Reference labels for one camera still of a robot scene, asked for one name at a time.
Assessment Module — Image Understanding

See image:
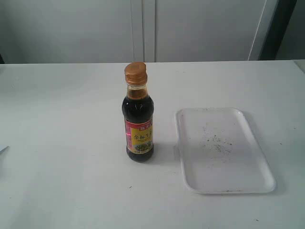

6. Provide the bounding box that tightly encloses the dark soy sauce bottle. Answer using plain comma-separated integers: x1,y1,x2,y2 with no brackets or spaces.
122,62,154,162

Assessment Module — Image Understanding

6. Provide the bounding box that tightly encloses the dark vertical post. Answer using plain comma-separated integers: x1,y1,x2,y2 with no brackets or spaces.
258,0,297,61

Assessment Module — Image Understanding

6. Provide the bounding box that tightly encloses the white plastic tray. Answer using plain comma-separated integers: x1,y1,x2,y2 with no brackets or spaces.
175,108,276,195

